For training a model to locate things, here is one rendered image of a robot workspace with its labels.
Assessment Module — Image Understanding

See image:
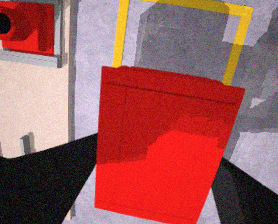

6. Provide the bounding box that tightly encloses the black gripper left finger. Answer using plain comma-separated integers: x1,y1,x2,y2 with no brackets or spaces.
0,133,98,224

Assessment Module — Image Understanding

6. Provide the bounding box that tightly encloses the yellow rectangular frame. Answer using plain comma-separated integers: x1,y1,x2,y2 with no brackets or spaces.
112,0,254,86

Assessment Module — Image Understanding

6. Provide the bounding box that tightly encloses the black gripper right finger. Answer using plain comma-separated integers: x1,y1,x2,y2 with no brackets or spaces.
211,157,278,224

